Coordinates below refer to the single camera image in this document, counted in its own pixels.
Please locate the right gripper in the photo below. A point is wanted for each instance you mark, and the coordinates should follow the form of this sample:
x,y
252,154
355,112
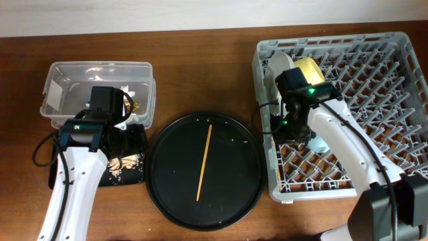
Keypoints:
x,y
279,135

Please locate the white tissue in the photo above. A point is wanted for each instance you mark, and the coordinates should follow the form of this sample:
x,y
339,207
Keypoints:
x,y
133,118
126,90

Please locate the brown gold snack wrapper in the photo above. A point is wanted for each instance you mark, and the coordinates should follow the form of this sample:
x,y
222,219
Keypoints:
x,y
133,108

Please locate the blue cup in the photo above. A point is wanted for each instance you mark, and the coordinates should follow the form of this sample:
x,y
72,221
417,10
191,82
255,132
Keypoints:
x,y
317,144

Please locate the yellow bowl with food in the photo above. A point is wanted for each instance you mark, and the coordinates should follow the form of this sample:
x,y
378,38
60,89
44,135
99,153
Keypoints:
x,y
310,70

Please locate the grey plate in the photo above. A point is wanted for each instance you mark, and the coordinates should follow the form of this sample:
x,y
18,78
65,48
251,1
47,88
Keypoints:
x,y
278,63

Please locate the wooden chopstick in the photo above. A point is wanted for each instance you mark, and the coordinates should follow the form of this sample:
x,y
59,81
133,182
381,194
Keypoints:
x,y
204,162
276,155

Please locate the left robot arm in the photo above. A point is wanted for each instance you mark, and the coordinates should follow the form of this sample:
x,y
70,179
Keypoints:
x,y
78,174

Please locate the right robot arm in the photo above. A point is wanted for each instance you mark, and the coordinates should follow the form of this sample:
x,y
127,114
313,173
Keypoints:
x,y
391,205

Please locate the grey dishwasher rack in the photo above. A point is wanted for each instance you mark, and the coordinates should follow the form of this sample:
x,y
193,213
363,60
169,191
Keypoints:
x,y
382,83

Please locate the clear plastic bin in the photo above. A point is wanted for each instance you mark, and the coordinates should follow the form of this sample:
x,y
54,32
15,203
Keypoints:
x,y
68,87

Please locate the black rectangular tray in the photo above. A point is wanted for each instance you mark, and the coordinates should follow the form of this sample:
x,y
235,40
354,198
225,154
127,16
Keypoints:
x,y
128,177

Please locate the food scraps pile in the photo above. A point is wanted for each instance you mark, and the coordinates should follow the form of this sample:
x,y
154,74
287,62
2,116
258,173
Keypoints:
x,y
118,165

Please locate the round black tray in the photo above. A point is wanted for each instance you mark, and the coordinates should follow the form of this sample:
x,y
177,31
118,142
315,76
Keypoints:
x,y
234,173

